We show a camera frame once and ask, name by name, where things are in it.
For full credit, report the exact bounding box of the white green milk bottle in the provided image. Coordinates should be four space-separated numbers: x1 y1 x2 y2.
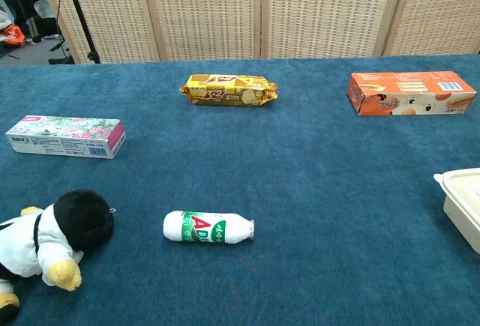
162 210 257 245

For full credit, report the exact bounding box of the orange plastic bag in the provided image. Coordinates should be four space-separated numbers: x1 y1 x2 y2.
0 24 26 46

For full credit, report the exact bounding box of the wicker folding screen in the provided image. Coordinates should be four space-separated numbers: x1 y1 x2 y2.
32 0 480 65

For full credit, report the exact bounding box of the penguin plush toy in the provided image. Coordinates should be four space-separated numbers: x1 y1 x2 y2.
0 188 116 322

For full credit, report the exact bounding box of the golden biscuit packet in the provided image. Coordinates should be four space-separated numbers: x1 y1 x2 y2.
179 73 279 108

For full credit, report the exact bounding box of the blue carpet table mat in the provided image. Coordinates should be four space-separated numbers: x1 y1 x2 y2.
0 54 480 326

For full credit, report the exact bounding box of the black tripod stand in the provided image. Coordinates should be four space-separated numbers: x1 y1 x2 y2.
47 0 102 65

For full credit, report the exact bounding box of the floral toothpaste box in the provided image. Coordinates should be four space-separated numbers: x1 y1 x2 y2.
4 115 127 160

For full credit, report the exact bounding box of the white plastic bag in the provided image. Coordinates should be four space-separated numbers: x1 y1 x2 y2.
33 0 61 19

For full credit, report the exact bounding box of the orange cracker box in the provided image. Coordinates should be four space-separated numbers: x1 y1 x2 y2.
346 70 478 117

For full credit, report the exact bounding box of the beige lidded food container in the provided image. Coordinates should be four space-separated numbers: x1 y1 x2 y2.
433 167 480 255

